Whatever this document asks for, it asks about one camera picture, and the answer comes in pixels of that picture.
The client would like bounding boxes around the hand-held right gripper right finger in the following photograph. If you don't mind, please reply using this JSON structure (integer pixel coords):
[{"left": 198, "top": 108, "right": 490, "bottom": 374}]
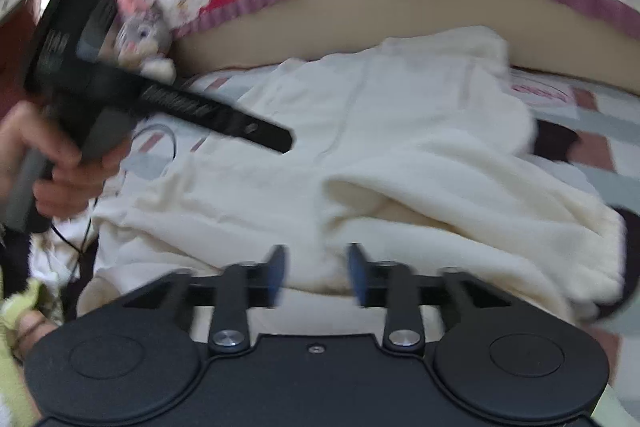
[{"left": 348, "top": 243, "right": 518, "bottom": 352}]

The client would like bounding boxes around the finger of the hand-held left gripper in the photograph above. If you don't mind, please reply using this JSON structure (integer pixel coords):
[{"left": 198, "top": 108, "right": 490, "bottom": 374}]
[{"left": 137, "top": 79, "right": 296, "bottom": 154}]

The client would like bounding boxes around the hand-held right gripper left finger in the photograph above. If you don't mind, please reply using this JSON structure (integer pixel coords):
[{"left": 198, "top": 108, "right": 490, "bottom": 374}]
[{"left": 122, "top": 246, "right": 287, "bottom": 355}]

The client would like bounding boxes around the white fleece garment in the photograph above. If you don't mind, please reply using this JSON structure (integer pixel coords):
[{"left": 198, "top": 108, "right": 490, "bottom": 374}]
[{"left": 77, "top": 24, "right": 628, "bottom": 323}]

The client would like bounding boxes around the person's left hand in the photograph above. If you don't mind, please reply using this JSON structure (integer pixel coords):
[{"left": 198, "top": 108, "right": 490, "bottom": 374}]
[{"left": 0, "top": 102, "right": 131, "bottom": 219}]

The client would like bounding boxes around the brown wooden furniture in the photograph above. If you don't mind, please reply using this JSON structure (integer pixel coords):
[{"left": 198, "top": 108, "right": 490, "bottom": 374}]
[{"left": 0, "top": 0, "right": 43, "bottom": 108}]

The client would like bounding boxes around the grey pink plush toy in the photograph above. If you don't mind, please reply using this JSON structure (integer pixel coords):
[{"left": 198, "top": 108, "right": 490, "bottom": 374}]
[{"left": 112, "top": 0, "right": 177, "bottom": 84}]

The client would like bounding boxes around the beige mattress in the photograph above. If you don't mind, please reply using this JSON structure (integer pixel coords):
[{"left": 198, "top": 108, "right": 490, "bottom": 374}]
[{"left": 172, "top": 0, "right": 640, "bottom": 98}]

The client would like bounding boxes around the dark cloth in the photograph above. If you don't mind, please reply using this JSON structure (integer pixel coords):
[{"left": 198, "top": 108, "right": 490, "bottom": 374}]
[{"left": 530, "top": 119, "right": 581, "bottom": 165}]

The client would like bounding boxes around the light green cloth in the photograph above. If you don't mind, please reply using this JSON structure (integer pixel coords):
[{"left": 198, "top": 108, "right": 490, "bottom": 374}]
[{"left": 0, "top": 279, "right": 51, "bottom": 427}]

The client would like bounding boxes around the black cable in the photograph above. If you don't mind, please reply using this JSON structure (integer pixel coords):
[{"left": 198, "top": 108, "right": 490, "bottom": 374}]
[{"left": 50, "top": 122, "right": 179, "bottom": 258}]

